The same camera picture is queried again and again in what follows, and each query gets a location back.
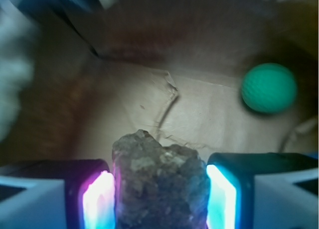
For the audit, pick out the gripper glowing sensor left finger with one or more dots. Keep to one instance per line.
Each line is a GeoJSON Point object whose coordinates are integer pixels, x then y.
{"type": "Point", "coordinates": [62, 194]}

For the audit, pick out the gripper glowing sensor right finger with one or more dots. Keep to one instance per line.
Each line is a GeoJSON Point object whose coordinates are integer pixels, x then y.
{"type": "Point", "coordinates": [263, 191]}

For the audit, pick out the brown rock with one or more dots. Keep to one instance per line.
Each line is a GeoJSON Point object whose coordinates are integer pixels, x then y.
{"type": "Point", "coordinates": [158, 187]}

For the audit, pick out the green foam ball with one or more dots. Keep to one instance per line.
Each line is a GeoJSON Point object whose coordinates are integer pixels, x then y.
{"type": "Point", "coordinates": [269, 88]}

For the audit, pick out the brown paper bag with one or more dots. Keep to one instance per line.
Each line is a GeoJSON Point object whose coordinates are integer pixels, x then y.
{"type": "Point", "coordinates": [76, 75]}

